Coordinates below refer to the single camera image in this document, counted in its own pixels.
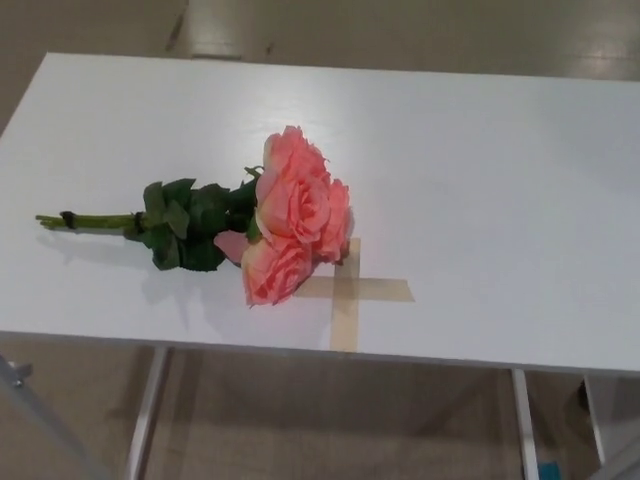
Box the silver metal frame bar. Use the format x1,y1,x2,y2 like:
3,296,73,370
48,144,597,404
0,351,97,480

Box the pink rose bouquet green stems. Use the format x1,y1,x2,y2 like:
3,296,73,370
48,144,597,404
34,124,356,309

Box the grey metal bar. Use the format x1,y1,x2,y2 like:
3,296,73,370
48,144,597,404
591,433,640,480

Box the short beige tape strip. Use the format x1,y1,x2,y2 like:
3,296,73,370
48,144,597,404
292,274,416,304

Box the white table leg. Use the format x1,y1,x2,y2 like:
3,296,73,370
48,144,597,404
582,374,617,467
510,368,545,480
123,347,170,480

